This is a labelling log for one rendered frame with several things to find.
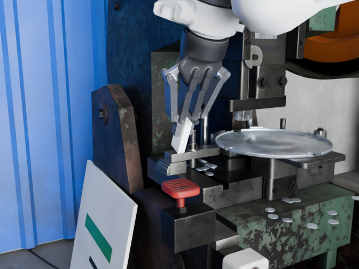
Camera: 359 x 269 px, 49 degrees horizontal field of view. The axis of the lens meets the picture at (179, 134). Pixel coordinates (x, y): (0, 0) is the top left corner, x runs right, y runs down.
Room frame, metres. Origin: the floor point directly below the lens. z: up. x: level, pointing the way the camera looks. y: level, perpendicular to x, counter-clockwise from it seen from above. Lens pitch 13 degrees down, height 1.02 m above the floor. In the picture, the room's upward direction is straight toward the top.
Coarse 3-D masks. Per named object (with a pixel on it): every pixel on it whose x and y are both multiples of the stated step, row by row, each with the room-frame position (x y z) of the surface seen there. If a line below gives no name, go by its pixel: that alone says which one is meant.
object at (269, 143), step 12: (228, 132) 1.08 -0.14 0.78; (252, 132) 1.09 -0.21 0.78; (264, 132) 1.09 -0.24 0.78; (276, 132) 1.09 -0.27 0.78; (288, 132) 1.09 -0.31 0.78; (300, 132) 1.08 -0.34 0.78; (228, 144) 0.95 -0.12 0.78; (240, 144) 0.95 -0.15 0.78; (252, 144) 0.95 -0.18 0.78; (264, 144) 0.93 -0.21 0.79; (276, 144) 0.93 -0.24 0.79; (288, 144) 0.93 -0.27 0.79; (300, 144) 0.95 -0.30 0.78; (312, 144) 0.95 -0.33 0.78; (324, 144) 0.95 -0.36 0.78; (264, 156) 0.84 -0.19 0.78; (276, 156) 0.83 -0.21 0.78; (288, 156) 0.83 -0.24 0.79; (300, 156) 0.83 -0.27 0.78; (312, 156) 0.84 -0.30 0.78
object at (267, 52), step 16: (256, 48) 0.98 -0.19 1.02; (272, 48) 1.03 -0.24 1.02; (224, 64) 1.03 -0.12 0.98; (240, 64) 0.98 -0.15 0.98; (256, 64) 0.98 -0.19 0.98; (272, 64) 1.03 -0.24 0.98; (240, 80) 0.98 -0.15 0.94; (256, 80) 0.97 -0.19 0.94; (272, 80) 0.99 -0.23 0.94; (224, 96) 1.03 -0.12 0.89; (240, 96) 0.98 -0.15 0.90; (256, 96) 0.97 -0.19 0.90; (272, 96) 0.99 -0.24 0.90
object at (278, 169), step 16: (256, 160) 0.95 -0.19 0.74; (272, 160) 0.91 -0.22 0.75; (288, 160) 0.83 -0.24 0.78; (304, 160) 0.82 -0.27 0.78; (320, 160) 0.82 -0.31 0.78; (336, 160) 0.84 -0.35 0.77; (272, 176) 0.91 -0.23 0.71; (288, 176) 0.94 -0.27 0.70; (272, 192) 0.91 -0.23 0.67; (288, 192) 0.94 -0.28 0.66
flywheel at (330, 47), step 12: (336, 12) 1.28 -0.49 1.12; (348, 12) 1.24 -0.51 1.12; (336, 24) 1.27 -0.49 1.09; (348, 24) 1.23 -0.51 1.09; (324, 36) 1.31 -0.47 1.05; (336, 36) 1.27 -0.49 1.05; (348, 36) 1.23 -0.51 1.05; (312, 48) 1.30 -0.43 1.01; (324, 48) 1.26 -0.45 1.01; (336, 48) 1.22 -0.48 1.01; (348, 48) 1.19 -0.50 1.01; (312, 60) 1.30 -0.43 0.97; (324, 60) 1.26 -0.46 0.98; (336, 60) 1.22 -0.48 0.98; (348, 60) 1.18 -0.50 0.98
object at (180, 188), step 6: (168, 180) 0.74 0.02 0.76; (174, 180) 0.75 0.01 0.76; (180, 180) 0.74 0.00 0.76; (186, 180) 0.74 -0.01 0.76; (162, 186) 0.72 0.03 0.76; (168, 186) 0.71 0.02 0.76; (174, 186) 0.71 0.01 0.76; (180, 186) 0.71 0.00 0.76; (186, 186) 0.71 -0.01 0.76; (192, 186) 0.71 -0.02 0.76; (198, 186) 0.71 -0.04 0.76; (168, 192) 0.70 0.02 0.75; (174, 192) 0.69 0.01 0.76; (180, 192) 0.69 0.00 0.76; (186, 192) 0.69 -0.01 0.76; (192, 192) 0.70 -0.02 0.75; (198, 192) 0.70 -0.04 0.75; (174, 198) 0.69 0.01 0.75; (180, 198) 0.68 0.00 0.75; (180, 204) 0.72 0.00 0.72
